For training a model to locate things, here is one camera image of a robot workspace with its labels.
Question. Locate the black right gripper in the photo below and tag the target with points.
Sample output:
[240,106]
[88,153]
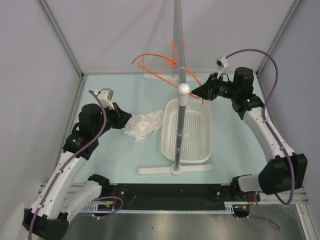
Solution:
[207,91]

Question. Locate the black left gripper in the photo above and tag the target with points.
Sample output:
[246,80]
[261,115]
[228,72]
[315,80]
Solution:
[122,117]

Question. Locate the white tank top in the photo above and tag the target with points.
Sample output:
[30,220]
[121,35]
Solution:
[141,126]

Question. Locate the orange plastic hanger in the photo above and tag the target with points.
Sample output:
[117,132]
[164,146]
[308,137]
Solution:
[163,67]

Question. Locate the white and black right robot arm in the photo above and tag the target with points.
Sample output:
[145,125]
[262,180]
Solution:
[285,169]

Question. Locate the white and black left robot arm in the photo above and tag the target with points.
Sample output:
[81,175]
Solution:
[51,214]

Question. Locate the grey clothes rack with white feet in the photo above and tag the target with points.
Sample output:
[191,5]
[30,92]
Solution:
[183,93]

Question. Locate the white perforated plastic basket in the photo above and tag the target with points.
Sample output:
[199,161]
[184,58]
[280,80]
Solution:
[197,140]

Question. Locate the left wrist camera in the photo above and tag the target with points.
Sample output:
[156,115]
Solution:
[105,97]

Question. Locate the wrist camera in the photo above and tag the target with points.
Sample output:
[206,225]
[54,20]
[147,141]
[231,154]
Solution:
[105,97]
[222,65]

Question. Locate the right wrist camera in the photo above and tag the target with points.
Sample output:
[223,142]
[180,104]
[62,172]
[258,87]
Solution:
[222,65]

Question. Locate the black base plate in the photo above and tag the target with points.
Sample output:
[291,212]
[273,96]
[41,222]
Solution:
[173,197]

